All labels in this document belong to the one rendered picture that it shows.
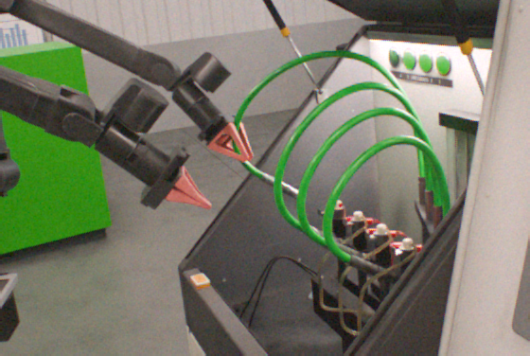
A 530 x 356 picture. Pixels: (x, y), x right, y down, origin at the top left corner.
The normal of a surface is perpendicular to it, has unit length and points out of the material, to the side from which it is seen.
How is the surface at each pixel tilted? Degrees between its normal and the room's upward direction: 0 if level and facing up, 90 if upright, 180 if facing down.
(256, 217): 90
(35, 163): 90
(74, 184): 90
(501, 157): 76
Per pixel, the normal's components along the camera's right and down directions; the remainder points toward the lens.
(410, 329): 0.38, 0.20
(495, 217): -0.92, -0.04
